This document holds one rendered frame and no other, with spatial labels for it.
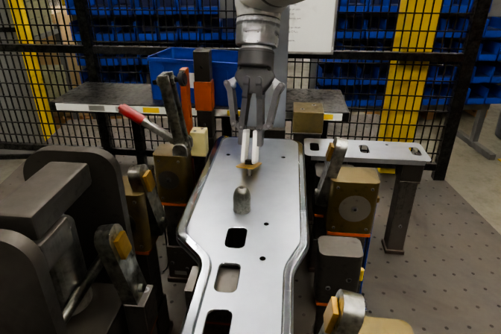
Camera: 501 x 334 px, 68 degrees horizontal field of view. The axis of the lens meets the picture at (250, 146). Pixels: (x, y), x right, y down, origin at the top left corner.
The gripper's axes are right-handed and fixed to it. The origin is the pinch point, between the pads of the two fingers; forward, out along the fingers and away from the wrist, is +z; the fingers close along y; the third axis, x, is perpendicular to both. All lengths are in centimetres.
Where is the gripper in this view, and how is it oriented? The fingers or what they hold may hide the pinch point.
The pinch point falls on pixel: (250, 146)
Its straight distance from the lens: 78.8
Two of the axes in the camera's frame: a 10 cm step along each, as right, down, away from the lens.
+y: 9.6, 0.9, -2.5
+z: -0.6, 9.9, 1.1
